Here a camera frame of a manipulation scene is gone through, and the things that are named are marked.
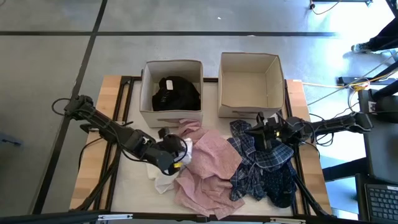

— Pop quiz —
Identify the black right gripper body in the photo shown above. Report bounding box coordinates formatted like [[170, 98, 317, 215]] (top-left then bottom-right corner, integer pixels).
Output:
[[256, 111, 297, 152]]

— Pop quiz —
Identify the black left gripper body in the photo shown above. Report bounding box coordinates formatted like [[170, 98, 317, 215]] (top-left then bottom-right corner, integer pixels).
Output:
[[157, 126, 189, 177]]

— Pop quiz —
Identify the blue plaid shirt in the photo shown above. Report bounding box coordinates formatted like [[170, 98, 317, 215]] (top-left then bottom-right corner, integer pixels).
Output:
[[226, 119, 295, 202]]

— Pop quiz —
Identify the pink striped cloth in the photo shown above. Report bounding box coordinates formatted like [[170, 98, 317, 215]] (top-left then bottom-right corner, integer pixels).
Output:
[[172, 118, 246, 220]]

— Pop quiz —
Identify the white cloth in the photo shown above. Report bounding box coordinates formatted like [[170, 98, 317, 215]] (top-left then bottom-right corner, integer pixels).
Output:
[[145, 136, 194, 195]]

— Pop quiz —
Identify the navy dotted cloth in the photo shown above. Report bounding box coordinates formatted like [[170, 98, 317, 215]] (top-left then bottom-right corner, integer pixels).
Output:
[[262, 161, 299, 209]]

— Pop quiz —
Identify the left cardboard box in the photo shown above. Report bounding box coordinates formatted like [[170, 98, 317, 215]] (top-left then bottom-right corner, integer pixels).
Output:
[[139, 58, 205, 129]]

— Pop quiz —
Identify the cardboard box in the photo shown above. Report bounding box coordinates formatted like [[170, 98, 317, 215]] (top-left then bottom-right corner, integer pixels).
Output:
[[139, 58, 205, 129], [217, 51, 285, 120]]

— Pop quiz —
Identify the right cardboard box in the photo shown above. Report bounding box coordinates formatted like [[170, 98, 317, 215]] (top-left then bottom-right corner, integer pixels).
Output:
[[217, 51, 285, 120]]

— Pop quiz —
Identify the black garment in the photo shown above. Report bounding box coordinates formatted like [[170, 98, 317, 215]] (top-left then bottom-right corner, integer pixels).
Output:
[[151, 75, 201, 112]]

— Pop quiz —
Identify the white table cover sheet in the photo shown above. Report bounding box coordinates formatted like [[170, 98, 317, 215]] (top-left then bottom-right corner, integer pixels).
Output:
[[111, 81, 295, 216]]

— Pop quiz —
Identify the black desk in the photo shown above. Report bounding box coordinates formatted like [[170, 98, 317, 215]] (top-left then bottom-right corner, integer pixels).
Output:
[[357, 88, 398, 184]]

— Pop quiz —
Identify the black laptop keyboard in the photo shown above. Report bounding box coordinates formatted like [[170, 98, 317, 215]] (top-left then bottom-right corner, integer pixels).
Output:
[[363, 183, 398, 223]]

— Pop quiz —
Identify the black rig beam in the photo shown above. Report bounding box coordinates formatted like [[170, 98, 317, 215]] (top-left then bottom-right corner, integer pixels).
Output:
[[0, 210, 398, 224]]

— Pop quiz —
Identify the person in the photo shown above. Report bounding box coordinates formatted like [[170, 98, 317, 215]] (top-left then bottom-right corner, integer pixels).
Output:
[[351, 17, 398, 54]]

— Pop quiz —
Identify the small dark floor object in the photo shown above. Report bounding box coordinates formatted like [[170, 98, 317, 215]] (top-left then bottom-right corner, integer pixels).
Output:
[[0, 133, 23, 147]]

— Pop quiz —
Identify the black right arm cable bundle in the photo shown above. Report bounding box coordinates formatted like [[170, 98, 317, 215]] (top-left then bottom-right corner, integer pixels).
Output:
[[308, 112, 336, 147]]

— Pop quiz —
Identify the grey floor cable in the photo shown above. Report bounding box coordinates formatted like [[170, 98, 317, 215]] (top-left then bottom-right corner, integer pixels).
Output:
[[307, 53, 398, 106]]

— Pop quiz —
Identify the black stand frame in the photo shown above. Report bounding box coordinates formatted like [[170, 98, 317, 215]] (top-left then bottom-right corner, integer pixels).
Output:
[[337, 59, 398, 86]]

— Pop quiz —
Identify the silver bracket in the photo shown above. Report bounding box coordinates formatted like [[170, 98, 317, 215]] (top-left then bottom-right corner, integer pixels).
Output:
[[269, 217, 306, 224], [97, 213, 134, 222]]

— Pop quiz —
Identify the yellow cable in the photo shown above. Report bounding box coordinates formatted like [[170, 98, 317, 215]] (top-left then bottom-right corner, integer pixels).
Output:
[[302, 70, 398, 91]]

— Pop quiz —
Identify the black floor cable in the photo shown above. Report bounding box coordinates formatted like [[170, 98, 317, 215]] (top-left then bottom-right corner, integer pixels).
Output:
[[308, 0, 343, 16]]

